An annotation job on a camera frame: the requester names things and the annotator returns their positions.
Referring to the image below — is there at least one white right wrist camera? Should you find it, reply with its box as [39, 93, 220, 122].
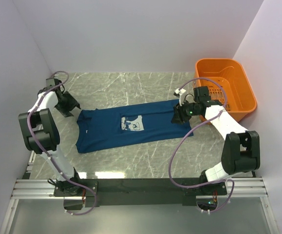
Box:
[173, 88, 188, 106]

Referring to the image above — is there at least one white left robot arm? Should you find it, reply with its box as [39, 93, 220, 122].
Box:
[18, 77, 82, 196]

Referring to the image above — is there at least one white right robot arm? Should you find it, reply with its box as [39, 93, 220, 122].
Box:
[170, 86, 261, 195]

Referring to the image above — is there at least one orange plastic basket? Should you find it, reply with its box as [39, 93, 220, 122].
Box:
[194, 58, 257, 122]

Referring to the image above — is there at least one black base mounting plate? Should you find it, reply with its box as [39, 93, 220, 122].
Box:
[53, 177, 228, 209]

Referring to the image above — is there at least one blue t shirt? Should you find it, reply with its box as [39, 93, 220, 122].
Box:
[76, 99, 191, 153]

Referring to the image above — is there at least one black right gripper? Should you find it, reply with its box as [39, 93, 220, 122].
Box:
[170, 98, 199, 125]

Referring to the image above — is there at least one aluminium frame rail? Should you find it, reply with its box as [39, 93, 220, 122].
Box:
[11, 177, 268, 199]

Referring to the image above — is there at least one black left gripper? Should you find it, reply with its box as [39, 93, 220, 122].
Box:
[56, 91, 80, 117]

